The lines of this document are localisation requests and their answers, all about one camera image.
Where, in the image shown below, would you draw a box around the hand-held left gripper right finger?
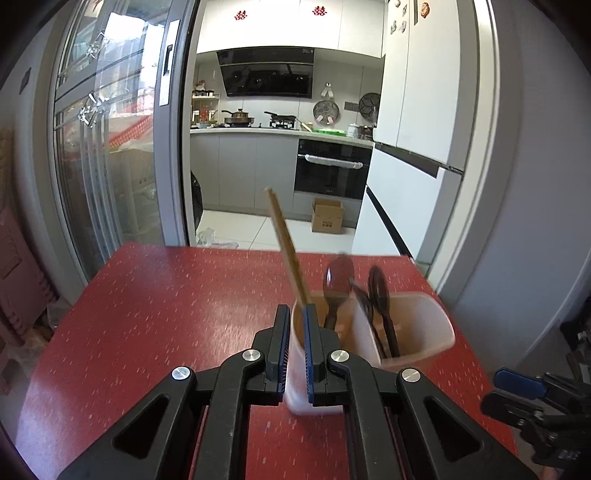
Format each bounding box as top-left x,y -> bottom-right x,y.
302,302 -> 539,480

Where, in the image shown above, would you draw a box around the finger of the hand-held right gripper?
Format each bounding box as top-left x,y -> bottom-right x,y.
492,367 -> 548,401
480,390 -> 525,428

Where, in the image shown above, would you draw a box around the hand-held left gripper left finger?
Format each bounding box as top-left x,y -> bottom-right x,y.
58,304 -> 293,480

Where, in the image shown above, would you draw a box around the dark translucent plastic spoon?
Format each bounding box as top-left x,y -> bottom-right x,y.
367,265 -> 402,360
349,278 -> 389,360
322,255 -> 356,329

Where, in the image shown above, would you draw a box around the wooden chopstick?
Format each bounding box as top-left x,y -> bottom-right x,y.
264,187 -> 314,308

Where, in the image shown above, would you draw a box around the beige plastic utensil holder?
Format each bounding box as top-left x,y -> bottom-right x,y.
283,291 -> 457,416

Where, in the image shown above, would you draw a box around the dark floor bag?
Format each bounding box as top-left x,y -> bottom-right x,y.
561,318 -> 591,352

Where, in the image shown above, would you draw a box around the white plastic bag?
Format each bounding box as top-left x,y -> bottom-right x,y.
196,227 -> 239,248

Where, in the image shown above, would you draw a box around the cardboard box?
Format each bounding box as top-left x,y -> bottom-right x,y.
310,198 -> 346,235

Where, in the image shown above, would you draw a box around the black bag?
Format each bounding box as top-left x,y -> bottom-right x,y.
190,170 -> 204,223

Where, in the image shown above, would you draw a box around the black built-in oven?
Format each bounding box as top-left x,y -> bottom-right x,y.
294,138 -> 374,201

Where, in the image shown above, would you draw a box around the grey kitchen counter cabinet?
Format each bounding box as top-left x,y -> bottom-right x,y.
189,127 -> 375,214

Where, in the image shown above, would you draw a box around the black frying pan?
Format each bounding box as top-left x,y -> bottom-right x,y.
264,111 -> 297,129

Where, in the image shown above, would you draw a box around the cooking pot with lid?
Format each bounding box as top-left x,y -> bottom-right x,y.
221,108 -> 256,126

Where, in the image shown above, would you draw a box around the hanging metal strainer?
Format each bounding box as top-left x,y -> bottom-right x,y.
313,83 -> 340,125

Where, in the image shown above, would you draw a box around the spice rack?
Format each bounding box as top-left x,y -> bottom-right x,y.
191,80 -> 220,130

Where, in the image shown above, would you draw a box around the round hanging trivet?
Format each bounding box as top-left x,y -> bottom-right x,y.
359,92 -> 382,118

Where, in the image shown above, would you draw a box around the sliding glass door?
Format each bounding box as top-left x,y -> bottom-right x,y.
48,0 -> 204,278

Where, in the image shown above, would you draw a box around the black range hood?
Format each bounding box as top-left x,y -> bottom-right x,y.
216,47 -> 315,99

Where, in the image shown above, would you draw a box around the white refrigerator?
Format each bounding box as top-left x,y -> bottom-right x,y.
352,0 -> 481,265

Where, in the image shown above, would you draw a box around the white wall cabinets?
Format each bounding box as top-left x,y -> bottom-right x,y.
196,0 -> 386,59

